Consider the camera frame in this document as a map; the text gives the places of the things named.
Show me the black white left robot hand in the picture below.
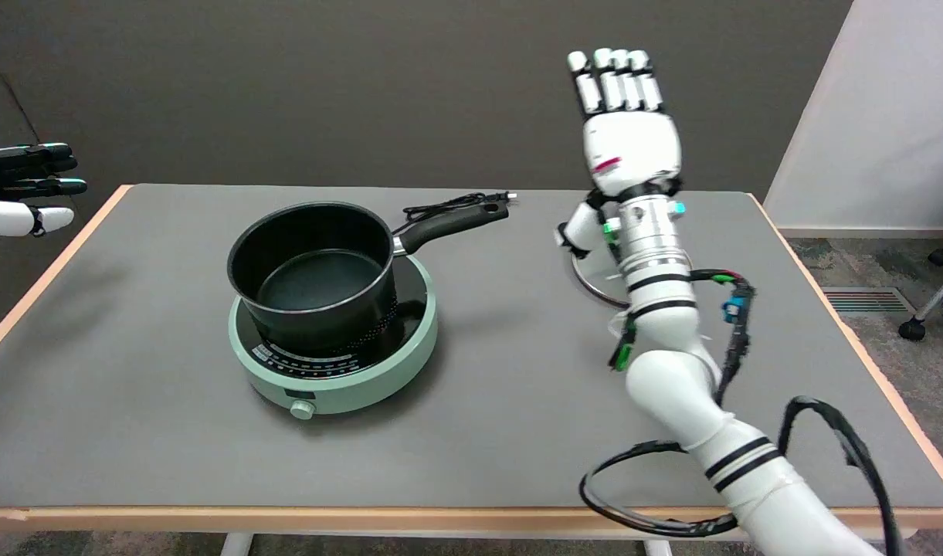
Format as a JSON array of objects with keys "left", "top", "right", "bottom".
[{"left": 0, "top": 142, "right": 88, "bottom": 238}]

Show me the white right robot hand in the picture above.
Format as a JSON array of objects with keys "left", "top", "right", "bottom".
[{"left": 555, "top": 48, "right": 684, "bottom": 259}]

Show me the glass pot lid steel rim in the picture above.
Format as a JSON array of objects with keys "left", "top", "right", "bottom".
[{"left": 570, "top": 251, "right": 634, "bottom": 310}]

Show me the black harness with blue connector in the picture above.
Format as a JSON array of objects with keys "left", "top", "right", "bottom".
[{"left": 691, "top": 269, "right": 756, "bottom": 406}]

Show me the grey table mat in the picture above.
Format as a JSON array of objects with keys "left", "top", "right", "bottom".
[{"left": 0, "top": 184, "right": 943, "bottom": 509}]

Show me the floor vent grille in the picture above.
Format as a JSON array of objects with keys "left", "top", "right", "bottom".
[{"left": 820, "top": 287, "right": 916, "bottom": 316}]

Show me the office chair base with casters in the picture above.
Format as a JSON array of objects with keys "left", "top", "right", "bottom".
[{"left": 900, "top": 232, "right": 943, "bottom": 342}]

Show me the green round induction cooker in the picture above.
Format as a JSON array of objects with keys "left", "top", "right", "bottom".
[{"left": 228, "top": 255, "right": 439, "bottom": 422}]

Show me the black power cord with plug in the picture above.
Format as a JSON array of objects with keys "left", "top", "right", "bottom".
[{"left": 402, "top": 192, "right": 518, "bottom": 225}]

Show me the black cable with green connector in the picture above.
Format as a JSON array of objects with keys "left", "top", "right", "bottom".
[{"left": 609, "top": 313, "right": 638, "bottom": 373}]

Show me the black saucepan with handle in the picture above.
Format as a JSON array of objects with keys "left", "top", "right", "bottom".
[{"left": 226, "top": 199, "right": 511, "bottom": 358}]

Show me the thick black looped robot cable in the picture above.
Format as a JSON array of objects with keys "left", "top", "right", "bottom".
[{"left": 579, "top": 396, "right": 902, "bottom": 556}]

